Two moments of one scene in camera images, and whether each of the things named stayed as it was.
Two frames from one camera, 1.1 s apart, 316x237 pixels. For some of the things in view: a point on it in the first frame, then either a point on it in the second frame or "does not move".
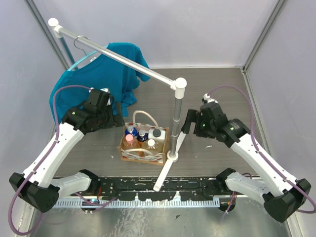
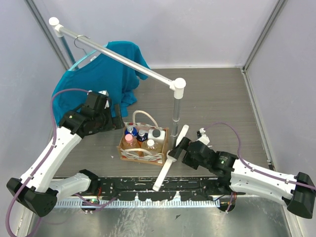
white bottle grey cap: (156, 135) does not move
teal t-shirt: (108, 74) does not move
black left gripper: (117, 116) does not move
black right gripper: (192, 116) -> (176, 152)
